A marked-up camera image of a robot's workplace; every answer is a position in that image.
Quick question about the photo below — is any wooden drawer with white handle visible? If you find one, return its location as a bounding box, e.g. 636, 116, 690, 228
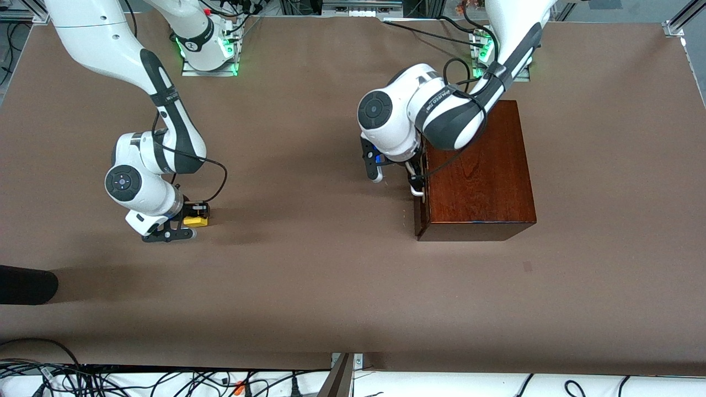
410, 160, 430, 224

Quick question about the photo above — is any dark brown wooden cabinet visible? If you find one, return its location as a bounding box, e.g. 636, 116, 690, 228
414, 100, 537, 242

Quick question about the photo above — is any black cylinder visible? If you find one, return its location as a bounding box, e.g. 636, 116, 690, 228
0, 265, 59, 305

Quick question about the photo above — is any silver box with white connectors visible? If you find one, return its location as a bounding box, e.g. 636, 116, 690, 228
322, 0, 404, 18

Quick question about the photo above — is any long black tabletop cable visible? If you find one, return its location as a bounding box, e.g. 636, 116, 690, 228
383, 20, 483, 47

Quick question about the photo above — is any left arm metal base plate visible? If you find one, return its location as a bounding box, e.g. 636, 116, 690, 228
469, 30, 531, 82

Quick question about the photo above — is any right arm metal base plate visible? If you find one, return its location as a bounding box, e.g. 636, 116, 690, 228
182, 52, 239, 77

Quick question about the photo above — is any short curved black tabletop cable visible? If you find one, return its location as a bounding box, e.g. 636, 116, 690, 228
438, 15, 491, 39

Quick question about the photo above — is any tangled black cable bundle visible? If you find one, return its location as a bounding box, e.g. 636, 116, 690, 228
0, 337, 331, 397

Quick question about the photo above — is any black cable cluster red plug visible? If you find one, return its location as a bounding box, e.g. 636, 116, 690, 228
205, 0, 265, 53

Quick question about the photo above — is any aluminium frame profile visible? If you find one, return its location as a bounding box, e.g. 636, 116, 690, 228
664, 0, 706, 38
0, 0, 50, 24

